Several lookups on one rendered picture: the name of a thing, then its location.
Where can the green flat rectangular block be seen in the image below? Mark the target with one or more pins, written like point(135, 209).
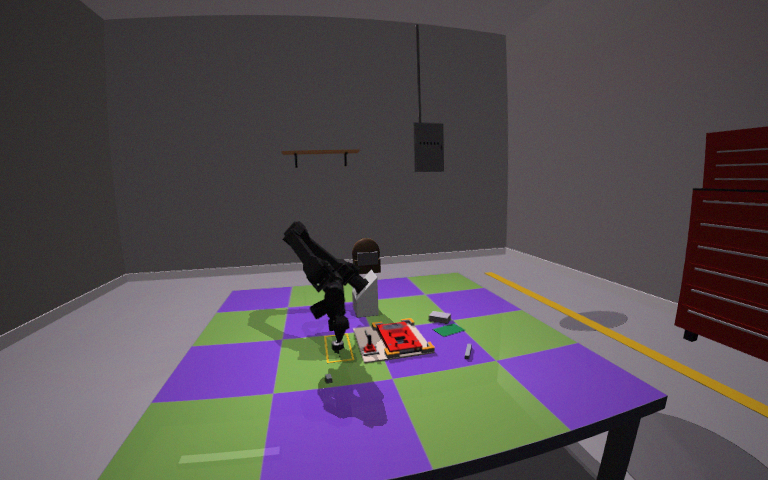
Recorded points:
point(448, 330)

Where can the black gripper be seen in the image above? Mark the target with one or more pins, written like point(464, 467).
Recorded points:
point(338, 322)

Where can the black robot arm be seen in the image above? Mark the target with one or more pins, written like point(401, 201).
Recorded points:
point(321, 267)

